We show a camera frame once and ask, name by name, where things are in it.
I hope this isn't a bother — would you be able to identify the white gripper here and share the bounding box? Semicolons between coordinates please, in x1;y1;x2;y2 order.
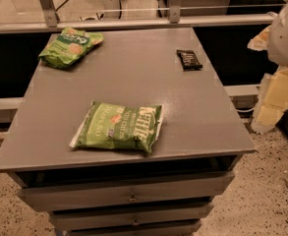
247;2;288;134

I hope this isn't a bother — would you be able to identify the black rxbar chocolate bar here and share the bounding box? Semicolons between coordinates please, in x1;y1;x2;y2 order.
176;50;202;71

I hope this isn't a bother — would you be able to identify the green kettle jalapeno chip bag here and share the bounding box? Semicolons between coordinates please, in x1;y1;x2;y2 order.
70;101;163;154

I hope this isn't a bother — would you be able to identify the green rice cake bag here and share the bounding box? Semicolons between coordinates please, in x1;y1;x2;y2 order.
38;28;104;69

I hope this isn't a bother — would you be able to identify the middle grey drawer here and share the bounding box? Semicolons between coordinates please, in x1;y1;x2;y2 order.
49;202;213;230

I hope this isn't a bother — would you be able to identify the grey drawer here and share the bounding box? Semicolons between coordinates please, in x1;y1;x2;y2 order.
18;171;235;211
49;202;213;230
66;219;202;236

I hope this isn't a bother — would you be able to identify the top grey drawer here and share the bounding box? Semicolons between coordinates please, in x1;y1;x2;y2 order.
18;171;235;211

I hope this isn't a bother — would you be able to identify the bottom grey drawer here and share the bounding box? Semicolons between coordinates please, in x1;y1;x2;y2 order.
66;219;202;236

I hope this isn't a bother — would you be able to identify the grey drawer cabinet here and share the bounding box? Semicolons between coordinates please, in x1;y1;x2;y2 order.
0;29;255;236

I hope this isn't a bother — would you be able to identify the grey metal railing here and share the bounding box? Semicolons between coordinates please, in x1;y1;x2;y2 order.
0;0;279;33

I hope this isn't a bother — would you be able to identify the white cable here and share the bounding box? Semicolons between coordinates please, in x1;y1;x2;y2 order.
236;105;257;114

